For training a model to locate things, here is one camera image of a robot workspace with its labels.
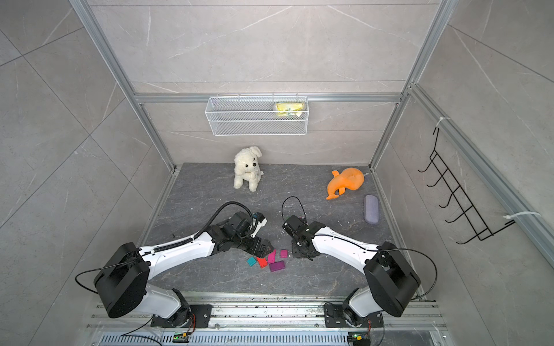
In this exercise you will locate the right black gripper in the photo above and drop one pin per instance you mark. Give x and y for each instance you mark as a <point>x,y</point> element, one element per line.
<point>296,253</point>

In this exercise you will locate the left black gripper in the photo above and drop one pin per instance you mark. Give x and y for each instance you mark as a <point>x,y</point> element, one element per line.
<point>255,250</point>

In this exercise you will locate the teal cube block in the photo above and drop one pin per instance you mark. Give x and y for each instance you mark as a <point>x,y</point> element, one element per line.
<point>251,261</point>

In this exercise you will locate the red block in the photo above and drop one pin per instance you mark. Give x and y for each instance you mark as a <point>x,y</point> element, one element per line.
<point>262,262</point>

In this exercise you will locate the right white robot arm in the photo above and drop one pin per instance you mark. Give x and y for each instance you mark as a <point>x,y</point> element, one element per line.
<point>391,281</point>

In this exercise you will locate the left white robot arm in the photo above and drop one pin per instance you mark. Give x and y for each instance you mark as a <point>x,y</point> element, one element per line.
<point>123,284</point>

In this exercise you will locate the purple block flat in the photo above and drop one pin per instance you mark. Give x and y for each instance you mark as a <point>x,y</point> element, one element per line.
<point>277,266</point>

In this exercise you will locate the purple glasses case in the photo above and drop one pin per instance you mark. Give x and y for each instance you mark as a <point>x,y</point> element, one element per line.
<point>371,209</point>

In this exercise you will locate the white plush dog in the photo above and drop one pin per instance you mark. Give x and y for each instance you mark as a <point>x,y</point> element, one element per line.
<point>247,168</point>

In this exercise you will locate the orange toy watering can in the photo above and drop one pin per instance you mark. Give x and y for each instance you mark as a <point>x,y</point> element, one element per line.
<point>349,179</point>

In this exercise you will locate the yellow packet in basket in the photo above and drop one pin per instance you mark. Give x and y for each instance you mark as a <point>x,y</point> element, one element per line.
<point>289,109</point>

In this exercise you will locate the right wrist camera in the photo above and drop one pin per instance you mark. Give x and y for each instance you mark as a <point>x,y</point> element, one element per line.
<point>294,225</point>

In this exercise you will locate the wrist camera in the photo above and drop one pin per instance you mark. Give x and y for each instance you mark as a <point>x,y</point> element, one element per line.
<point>243,225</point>
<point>294,225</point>

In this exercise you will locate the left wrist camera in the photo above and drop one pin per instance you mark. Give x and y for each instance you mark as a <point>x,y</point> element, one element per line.
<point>243,225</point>

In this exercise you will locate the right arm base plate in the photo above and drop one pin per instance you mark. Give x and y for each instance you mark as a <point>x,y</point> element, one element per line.
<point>336,316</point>

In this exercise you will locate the aluminium mounting rail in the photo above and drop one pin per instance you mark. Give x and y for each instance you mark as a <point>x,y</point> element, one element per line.
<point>255,319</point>

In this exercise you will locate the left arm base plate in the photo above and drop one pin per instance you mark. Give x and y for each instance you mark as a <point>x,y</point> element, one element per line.
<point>196,316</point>

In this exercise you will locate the white wire mesh basket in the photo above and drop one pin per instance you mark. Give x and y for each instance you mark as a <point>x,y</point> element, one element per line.
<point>254,116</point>

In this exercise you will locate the black wire hook rack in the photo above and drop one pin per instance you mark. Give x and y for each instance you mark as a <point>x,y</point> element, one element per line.
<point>458,196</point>

